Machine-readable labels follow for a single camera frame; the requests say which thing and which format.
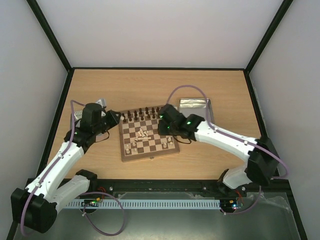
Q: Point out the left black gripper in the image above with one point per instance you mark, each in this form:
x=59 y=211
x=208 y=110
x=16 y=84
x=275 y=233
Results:
x=114 y=121

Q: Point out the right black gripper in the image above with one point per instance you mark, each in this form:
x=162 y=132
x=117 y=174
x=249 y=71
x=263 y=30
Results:
x=164 y=126

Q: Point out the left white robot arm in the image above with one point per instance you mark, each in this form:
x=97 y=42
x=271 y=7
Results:
x=37 y=206

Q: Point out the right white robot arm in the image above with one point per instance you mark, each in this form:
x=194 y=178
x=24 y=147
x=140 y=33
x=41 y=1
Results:
x=258 y=155

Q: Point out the dark chess pieces row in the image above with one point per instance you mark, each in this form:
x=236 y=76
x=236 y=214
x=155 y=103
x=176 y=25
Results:
x=143 y=114

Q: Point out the wooden chess board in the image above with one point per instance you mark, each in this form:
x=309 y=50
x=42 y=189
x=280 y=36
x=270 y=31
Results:
x=146 y=149

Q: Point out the yellow metal tin box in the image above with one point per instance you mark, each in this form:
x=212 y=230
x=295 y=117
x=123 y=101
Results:
x=197 y=106

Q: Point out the silver metal tin lid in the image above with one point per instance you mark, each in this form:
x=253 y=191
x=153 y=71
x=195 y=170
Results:
x=77 y=115

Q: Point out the black mounting rail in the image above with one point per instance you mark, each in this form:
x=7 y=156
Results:
x=206 y=188

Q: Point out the black enclosure frame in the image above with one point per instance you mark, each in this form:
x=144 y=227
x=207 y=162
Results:
x=37 y=12

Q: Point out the light blue cable duct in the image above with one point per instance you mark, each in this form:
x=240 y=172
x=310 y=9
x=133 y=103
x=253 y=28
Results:
x=148 y=204

